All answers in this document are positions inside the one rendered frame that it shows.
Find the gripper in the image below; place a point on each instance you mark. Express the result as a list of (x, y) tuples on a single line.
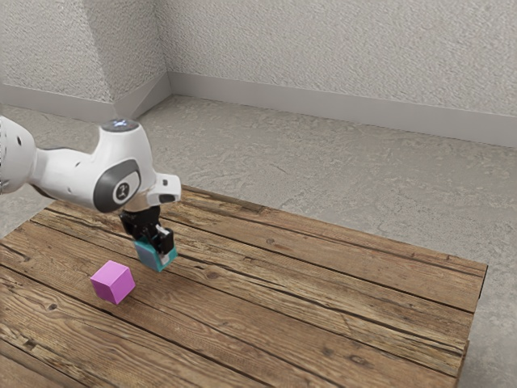
[(139, 222)]

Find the teal block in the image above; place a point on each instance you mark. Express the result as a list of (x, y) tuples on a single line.
[(150, 255)]

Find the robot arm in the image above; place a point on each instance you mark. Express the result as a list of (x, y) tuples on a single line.
[(117, 155)]

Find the purple block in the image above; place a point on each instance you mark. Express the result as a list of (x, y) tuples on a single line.
[(112, 282)]

